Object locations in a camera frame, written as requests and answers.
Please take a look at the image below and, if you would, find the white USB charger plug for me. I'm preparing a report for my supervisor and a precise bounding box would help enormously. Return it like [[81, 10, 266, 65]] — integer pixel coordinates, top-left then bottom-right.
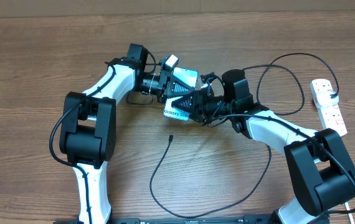
[[313, 91, 339, 108]]

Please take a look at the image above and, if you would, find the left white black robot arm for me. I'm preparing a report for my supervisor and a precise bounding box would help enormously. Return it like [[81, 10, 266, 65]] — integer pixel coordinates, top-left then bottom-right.
[[49, 44, 198, 223]]

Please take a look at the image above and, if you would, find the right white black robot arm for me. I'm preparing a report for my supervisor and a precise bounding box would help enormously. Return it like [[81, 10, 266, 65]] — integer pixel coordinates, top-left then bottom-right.
[[167, 68, 355, 223]]

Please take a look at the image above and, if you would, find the Samsung Galaxy smartphone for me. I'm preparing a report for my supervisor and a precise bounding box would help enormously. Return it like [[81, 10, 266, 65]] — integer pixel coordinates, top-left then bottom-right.
[[163, 67, 198, 121]]

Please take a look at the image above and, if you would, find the white power strip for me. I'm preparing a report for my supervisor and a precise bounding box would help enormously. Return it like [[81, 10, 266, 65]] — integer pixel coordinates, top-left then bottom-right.
[[310, 79, 348, 136]]

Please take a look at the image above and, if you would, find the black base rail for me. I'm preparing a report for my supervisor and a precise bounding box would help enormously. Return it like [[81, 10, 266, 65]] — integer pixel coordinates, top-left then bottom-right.
[[52, 213, 331, 224]]

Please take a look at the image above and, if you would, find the black USB charging cable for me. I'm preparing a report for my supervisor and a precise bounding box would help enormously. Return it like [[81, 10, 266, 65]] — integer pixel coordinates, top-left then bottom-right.
[[149, 52, 340, 219]]

